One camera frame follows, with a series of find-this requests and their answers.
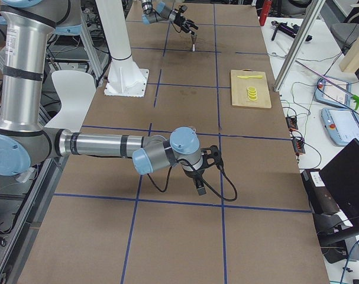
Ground black monitor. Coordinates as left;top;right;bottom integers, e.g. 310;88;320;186
320;138;359;225

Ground aluminium frame post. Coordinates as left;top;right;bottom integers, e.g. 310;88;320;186
273;0;325;92

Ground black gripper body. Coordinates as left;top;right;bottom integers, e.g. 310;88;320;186
173;5;188;31
183;145;221;179

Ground black box with label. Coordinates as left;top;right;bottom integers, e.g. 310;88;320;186
301;169;339;215

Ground yellow plastic knife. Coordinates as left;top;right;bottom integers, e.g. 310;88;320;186
237;75;263;79

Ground black purple tool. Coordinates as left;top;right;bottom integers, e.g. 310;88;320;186
271;21;300;41

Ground white chair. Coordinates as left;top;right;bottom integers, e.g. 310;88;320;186
46;70;96;132

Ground wooden plank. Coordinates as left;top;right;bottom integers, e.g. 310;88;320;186
339;36;359;73

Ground lower teach pendant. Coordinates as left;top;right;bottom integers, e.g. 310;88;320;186
321;108;359;147

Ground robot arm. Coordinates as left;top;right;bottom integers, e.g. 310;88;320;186
141;1;198;38
0;1;224;195

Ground bamboo cutting board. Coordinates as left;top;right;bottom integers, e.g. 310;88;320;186
230;70;271;109

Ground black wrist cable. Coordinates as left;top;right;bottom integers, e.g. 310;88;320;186
146;159;238;202

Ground teach pendant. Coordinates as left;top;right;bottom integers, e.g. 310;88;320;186
314;78;350;108
321;108;359;147

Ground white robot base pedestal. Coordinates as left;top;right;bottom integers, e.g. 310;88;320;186
96;0;149;97

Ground upper teach pendant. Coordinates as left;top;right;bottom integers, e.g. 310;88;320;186
314;78;350;108

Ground steel jigger measuring cup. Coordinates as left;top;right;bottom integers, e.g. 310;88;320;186
190;34;197;52

